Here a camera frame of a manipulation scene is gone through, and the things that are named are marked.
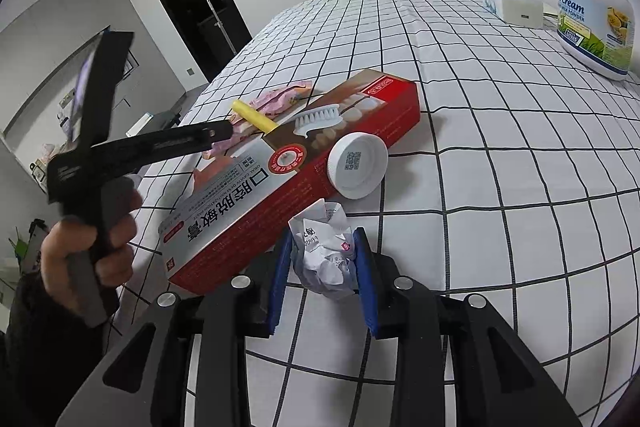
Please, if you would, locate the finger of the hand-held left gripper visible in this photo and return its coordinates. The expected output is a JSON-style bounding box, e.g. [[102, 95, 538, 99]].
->
[[92, 119, 236, 175], [70, 31, 136, 152]]

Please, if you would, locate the white paper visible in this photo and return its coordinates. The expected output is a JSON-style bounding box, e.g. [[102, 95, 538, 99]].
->
[[289, 199, 357, 300]]

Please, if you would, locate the milk powder jar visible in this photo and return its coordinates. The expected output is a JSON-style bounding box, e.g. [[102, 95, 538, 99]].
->
[[555, 0, 635, 82]]

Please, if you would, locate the white round lid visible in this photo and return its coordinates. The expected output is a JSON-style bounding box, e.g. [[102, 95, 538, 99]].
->
[[327, 132, 390, 201]]

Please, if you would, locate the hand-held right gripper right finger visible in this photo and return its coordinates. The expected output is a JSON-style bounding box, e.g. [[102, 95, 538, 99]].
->
[[350, 228, 583, 427]]

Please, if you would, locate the white plastic box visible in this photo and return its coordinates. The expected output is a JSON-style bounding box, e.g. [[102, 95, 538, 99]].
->
[[500, 0, 546, 29]]

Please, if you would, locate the pink wrapper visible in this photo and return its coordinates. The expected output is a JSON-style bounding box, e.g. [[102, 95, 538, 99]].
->
[[200, 79, 313, 160]]

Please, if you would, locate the red white toothpaste box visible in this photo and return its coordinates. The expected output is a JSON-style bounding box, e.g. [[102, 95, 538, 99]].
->
[[159, 69, 421, 297]]

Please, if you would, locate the person's left hand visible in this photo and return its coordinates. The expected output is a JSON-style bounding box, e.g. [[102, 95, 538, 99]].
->
[[40, 188, 146, 305]]

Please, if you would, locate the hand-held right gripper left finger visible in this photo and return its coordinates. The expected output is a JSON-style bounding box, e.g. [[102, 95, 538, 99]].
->
[[56, 234, 293, 427]]

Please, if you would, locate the person's left forearm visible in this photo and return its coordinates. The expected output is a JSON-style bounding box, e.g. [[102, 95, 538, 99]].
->
[[0, 277, 121, 427]]

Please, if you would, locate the white checked tablecloth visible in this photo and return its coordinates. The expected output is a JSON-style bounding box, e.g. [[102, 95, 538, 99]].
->
[[107, 0, 640, 427]]

